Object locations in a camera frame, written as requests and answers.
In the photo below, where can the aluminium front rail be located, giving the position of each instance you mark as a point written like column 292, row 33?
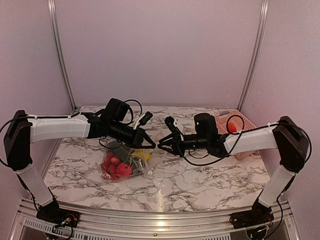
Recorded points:
column 105, row 224

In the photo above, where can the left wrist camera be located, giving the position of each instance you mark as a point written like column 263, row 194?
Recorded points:
column 142, row 120

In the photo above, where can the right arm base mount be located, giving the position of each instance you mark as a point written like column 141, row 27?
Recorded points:
column 251, row 220

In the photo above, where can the left aluminium frame post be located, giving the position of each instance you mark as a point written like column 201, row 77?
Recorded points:
column 59, row 51

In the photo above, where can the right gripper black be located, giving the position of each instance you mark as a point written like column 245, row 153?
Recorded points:
column 177, row 149

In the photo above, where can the yellow fake pepper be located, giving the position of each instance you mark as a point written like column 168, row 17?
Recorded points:
column 142, row 154

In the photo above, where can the clear zip top bag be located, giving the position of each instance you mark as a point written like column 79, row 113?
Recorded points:
column 121, row 162

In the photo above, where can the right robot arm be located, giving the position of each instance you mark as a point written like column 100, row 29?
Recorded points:
column 292, row 142

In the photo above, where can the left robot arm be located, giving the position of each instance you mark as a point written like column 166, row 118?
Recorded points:
column 24, row 129

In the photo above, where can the orange red fake fruit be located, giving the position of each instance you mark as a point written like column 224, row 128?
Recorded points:
column 231, row 127

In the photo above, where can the pink plastic basket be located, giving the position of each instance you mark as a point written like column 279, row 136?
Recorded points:
column 232, row 120

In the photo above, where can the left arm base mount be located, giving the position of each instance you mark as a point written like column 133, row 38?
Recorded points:
column 59, row 216

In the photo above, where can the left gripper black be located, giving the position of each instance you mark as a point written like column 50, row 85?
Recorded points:
column 137, row 139

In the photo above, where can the green fake pepper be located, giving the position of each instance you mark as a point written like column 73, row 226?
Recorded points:
column 124, row 154

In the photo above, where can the red fake tomato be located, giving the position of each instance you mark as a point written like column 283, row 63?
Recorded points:
column 124, row 170

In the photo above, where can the right aluminium frame post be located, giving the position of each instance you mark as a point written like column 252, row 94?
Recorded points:
column 258, row 42

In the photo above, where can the aluminium frame post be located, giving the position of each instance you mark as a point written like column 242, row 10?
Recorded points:
column 258, row 42
column 59, row 51

